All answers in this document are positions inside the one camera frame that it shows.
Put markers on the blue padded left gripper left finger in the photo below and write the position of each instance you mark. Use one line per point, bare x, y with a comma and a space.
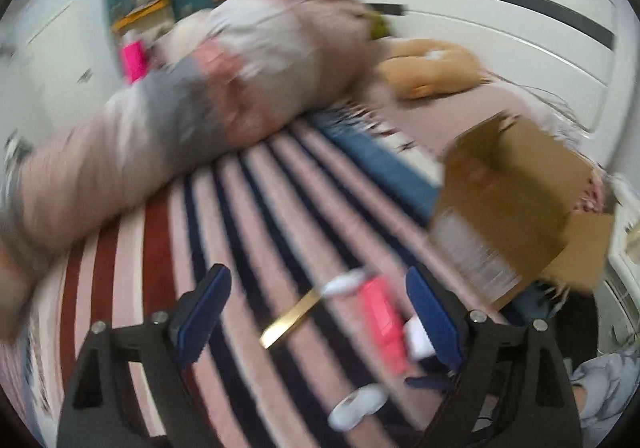
197, 314

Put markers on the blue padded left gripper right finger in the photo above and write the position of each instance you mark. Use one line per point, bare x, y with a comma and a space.
442, 315

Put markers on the white earbuds case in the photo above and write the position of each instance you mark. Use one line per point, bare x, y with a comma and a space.
419, 345

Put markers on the pink highlighter pen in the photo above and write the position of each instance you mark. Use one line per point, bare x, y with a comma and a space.
384, 324

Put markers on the gold flat bar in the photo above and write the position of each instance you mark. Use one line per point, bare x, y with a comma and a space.
290, 319

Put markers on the white oval cap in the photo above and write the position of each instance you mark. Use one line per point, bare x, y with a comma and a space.
345, 284

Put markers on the white tape roll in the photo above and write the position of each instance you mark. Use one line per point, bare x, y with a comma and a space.
363, 402

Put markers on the brown cardboard box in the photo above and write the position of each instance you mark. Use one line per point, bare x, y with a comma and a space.
507, 213

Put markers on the striped pink fleece blanket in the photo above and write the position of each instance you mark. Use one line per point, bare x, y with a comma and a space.
335, 191

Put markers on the pink ribbed bed sheet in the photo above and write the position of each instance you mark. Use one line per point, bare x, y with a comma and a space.
435, 123

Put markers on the tan plush dog toy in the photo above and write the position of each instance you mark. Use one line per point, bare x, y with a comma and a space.
423, 68

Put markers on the magenta gift bag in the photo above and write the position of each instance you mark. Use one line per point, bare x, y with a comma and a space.
134, 61

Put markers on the rolled pink grey duvet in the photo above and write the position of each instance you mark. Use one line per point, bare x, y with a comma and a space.
228, 77

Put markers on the green plush toy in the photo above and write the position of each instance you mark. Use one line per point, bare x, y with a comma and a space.
379, 26

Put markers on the yellow shelf unit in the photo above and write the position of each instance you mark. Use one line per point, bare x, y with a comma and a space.
156, 13

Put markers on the white bed headboard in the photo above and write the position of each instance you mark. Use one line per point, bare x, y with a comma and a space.
578, 56

